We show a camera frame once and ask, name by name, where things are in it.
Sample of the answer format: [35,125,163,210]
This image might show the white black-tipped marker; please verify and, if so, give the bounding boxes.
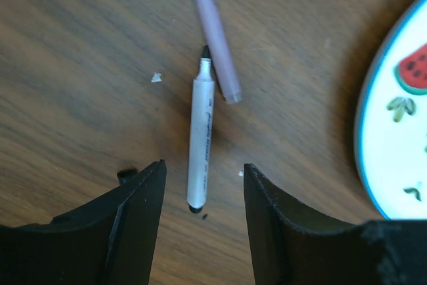
[187,45,216,214]

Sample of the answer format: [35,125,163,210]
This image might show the small black marker cap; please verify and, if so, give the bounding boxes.
[117,168,138,185]

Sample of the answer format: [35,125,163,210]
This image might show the red pen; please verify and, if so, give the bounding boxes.
[195,0,242,104]

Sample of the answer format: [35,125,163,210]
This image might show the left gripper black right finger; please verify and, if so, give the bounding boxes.
[244,164,426,284]

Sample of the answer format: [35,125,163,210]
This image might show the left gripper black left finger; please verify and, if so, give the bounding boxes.
[1,160,167,284]

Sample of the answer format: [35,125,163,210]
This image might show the watermelon pattern plate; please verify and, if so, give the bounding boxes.
[354,0,426,220]

